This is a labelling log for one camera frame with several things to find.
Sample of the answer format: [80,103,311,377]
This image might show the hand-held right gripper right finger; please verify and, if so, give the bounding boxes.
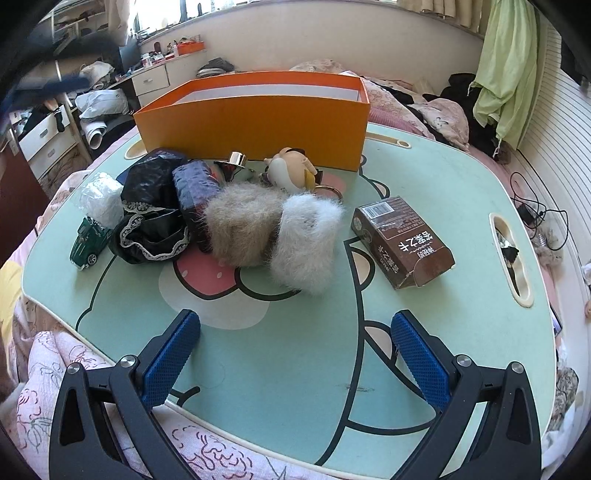
[390,309,543,480]

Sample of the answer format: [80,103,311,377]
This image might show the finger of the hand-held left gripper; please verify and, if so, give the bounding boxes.
[4,74,93,109]

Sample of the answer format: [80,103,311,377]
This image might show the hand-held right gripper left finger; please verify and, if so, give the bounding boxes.
[48,308,201,480]

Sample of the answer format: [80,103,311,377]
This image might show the clear plastic bag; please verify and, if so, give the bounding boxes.
[78,172,124,227]

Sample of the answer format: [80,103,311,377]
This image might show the brown printed carton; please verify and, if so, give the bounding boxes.
[350,195,456,291]

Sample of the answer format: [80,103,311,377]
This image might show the black lace-trimmed bag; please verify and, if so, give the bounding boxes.
[108,148,192,265]

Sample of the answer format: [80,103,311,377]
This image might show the green toy car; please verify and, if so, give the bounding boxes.
[69,215,114,271]

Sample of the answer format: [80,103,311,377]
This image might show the beige furry pouch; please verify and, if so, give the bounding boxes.
[203,182,289,268]

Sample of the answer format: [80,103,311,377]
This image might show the white fur scrunchie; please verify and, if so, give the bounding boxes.
[269,191,347,296]

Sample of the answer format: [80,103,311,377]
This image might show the blue tissue packet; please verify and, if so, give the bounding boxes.
[172,159,222,254]

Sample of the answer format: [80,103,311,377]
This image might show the silver metal cup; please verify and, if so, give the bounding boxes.
[213,151,254,185]

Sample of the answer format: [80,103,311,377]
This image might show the orange cardboard box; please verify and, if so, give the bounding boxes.
[133,71,371,172]

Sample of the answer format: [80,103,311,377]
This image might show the cartoon figure keychain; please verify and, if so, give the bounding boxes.
[263,147,345,200]

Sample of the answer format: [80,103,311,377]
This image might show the mint cartoon-print desktop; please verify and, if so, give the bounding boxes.
[21,124,557,472]

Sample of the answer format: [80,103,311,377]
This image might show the white drawer unit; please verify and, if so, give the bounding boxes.
[18,99,79,176]

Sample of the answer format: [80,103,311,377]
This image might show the white plastic bags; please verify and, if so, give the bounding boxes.
[74,88,130,121]

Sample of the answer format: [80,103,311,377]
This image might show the black monitor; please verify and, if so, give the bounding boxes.
[117,41,141,72]

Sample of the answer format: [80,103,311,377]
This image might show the white drawer cabinet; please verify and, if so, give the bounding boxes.
[131,60,172,96]

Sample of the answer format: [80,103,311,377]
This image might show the grey crumpled clothes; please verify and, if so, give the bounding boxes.
[196,56,236,78]

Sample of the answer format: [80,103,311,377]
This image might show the pink fuzzy comforter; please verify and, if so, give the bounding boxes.
[288,58,472,151]

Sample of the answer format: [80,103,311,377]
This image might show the white slatted radiator cover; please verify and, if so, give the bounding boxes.
[512,23,591,259]

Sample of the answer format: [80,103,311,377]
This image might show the black clothes pile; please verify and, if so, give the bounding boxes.
[422,73,504,158]

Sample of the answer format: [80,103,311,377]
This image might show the light green garment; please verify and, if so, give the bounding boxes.
[472,0,541,148]

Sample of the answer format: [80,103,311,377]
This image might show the black charger cable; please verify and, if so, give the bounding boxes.
[510,172,570,252]

